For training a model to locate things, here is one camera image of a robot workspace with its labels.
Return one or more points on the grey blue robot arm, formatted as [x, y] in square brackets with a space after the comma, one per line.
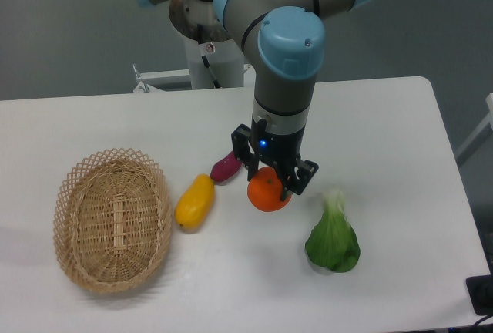
[284, 42]

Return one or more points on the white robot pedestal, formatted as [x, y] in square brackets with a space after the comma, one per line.
[213, 59]

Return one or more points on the orange fruit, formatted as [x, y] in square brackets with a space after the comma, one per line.
[264, 190]

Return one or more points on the black device at table edge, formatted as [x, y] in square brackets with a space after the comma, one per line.
[480, 293]

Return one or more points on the woven wicker basket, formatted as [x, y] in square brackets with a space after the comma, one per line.
[113, 221]

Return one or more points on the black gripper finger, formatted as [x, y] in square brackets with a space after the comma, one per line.
[244, 140]
[294, 175]

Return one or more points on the green bok choy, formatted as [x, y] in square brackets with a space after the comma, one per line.
[333, 243]

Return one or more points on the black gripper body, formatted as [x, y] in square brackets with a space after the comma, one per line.
[278, 151]

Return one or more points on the purple sweet potato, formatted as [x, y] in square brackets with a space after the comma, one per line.
[225, 168]

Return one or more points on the white frame at right edge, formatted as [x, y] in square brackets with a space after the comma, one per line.
[477, 137]

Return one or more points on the yellow mango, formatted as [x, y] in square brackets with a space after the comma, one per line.
[195, 203]

